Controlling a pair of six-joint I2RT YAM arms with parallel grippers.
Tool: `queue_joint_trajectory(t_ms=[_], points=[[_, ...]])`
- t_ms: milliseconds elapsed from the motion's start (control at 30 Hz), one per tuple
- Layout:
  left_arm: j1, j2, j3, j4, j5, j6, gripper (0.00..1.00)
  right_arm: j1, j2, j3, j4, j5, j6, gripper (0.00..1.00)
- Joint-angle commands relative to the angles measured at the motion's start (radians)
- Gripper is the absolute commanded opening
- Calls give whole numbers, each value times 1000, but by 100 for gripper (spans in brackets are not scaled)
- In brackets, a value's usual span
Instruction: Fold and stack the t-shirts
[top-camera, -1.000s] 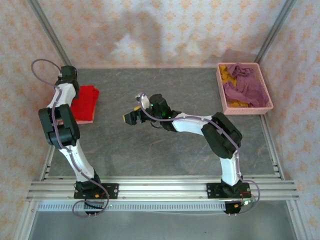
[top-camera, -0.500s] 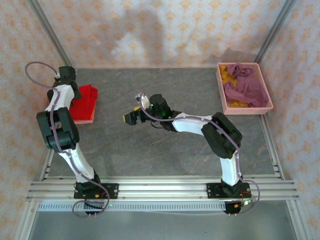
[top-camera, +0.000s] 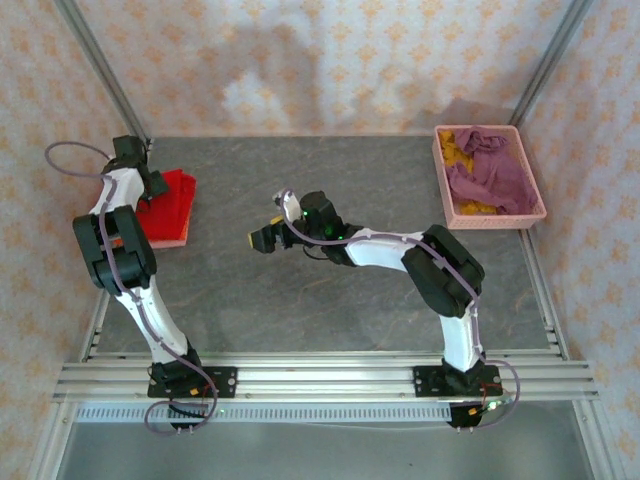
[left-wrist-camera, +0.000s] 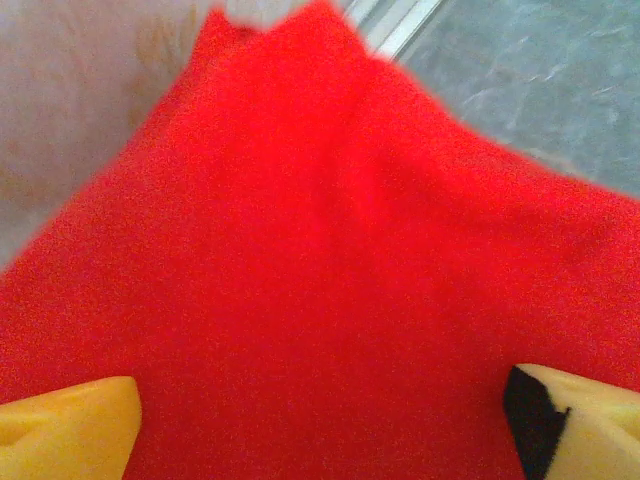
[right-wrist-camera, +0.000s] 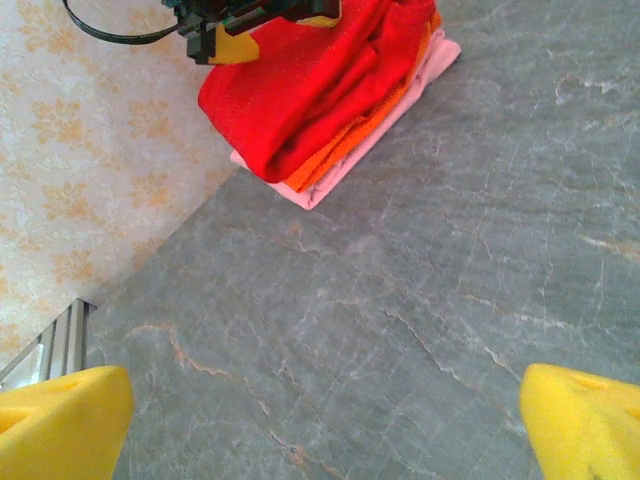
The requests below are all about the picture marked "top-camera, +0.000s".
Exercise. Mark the red t-shirt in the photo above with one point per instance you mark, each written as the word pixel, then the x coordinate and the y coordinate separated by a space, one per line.
pixel 172 205

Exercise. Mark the pink perforated plastic basket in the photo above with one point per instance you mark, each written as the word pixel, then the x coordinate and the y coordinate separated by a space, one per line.
pixel 495 222

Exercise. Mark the left black-white robot arm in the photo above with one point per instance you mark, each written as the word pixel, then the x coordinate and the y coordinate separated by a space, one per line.
pixel 125 250

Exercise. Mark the right black-white robot arm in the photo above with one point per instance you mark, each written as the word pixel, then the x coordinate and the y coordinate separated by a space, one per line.
pixel 445 275

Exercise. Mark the folded pink t-shirt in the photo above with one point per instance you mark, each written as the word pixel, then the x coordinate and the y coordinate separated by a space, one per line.
pixel 170 244

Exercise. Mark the mustard yellow t-shirt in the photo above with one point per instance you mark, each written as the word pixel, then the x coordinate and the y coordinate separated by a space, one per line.
pixel 452 150

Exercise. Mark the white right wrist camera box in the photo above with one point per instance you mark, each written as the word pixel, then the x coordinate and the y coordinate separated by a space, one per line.
pixel 291 204

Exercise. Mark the aluminium frame post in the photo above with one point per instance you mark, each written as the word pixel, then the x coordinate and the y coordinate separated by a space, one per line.
pixel 545 70
pixel 105 75

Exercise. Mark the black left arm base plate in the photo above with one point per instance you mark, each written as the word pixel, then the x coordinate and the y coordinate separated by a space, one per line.
pixel 225 382

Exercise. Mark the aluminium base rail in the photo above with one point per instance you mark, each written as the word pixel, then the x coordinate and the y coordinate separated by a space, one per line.
pixel 325 380

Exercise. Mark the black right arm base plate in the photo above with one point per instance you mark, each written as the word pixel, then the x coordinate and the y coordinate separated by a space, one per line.
pixel 427 382

